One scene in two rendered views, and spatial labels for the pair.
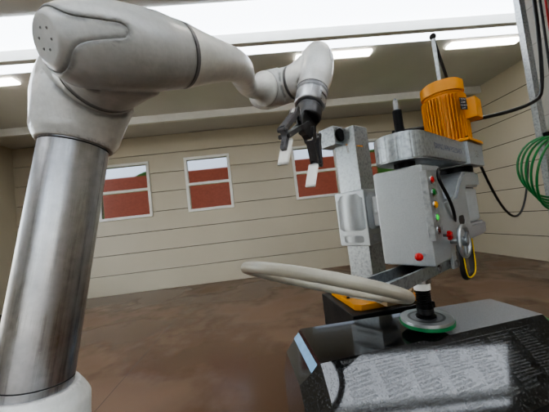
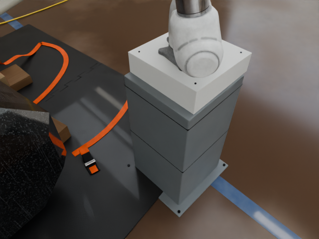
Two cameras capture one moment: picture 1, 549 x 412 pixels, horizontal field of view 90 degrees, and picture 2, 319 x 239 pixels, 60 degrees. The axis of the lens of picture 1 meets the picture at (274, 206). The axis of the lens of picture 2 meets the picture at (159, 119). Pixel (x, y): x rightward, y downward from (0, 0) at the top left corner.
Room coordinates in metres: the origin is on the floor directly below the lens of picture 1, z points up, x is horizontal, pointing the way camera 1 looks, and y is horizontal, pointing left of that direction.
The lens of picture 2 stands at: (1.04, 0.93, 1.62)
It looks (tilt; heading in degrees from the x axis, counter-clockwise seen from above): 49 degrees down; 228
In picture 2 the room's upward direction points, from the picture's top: straight up
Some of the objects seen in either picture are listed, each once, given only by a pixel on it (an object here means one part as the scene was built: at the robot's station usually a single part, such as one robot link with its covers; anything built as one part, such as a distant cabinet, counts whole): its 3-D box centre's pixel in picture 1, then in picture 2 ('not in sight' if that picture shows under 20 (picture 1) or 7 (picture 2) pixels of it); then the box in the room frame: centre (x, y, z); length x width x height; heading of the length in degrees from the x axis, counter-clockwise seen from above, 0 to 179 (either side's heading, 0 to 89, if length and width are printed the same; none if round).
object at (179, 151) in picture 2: not in sight; (179, 129); (0.29, 0.26, 0.40); 0.50 x 0.50 x 0.80; 3
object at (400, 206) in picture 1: (419, 217); not in sight; (1.29, -0.68, 1.35); 0.36 x 0.22 x 0.45; 130
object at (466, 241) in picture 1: (455, 240); not in sight; (1.23, -0.78, 1.22); 0.15 x 0.10 x 0.15; 130
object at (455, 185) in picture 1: (446, 215); not in sight; (1.49, -0.92, 1.33); 0.74 x 0.23 x 0.49; 130
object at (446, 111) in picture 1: (447, 115); not in sight; (1.66, -1.13, 1.93); 0.31 x 0.28 x 0.40; 40
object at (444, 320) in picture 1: (426, 317); not in sight; (1.24, -0.61, 0.90); 0.21 x 0.21 x 0.01
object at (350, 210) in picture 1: (385, 210); not in sight; (1.99, -0.80, 1.39); 0.74 x 0.34 x 0.25; 44
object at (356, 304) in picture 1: (371, 293); not in sight; (2.13, -0.66, 0.76); 0.49 x 0.49 x 0.05; 10
